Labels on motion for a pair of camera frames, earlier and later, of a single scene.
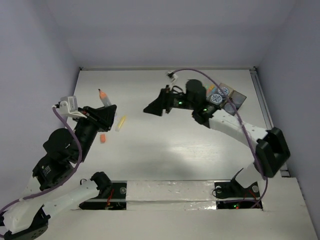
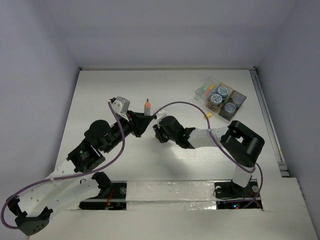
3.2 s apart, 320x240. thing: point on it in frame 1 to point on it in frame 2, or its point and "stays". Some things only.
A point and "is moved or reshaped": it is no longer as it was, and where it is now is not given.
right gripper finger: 161,102 to 160,133
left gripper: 106,115 to 138,122
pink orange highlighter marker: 208,91 stays
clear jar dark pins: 230,108 stays
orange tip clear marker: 104,98 is moved or reshaped
